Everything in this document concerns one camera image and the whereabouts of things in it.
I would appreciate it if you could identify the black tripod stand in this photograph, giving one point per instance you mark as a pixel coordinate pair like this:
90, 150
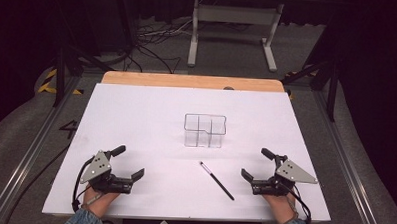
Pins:
324, 71
64, 64

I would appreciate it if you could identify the white metal stand frame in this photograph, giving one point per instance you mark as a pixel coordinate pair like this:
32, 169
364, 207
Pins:
235, 15

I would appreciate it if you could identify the aluminium floor rail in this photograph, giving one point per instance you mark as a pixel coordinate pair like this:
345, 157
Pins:
351, 164
28, 152

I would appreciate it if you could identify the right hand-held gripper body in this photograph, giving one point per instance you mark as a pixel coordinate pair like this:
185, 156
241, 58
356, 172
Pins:
292, 173

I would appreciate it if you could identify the black pen with white tip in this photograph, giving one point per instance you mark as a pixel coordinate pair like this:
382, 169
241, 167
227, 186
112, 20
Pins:
217, 181

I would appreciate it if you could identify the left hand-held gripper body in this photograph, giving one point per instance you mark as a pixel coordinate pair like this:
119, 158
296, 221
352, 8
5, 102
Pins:
99, 168

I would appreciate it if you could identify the yellow black floor tape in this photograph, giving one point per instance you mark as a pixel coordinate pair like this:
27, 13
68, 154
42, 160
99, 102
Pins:
49, 85

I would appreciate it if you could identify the white table cover sheet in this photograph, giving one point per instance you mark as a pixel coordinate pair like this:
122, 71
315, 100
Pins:
152, 130

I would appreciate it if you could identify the clear acrylic organizer box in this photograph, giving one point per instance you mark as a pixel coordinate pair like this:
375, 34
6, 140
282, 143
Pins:
205, 131

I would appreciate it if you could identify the person's left hand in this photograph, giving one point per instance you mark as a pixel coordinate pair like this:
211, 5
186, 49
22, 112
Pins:
98, 202

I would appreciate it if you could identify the person's right hand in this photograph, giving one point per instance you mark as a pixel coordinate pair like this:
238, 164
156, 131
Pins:
280, 206

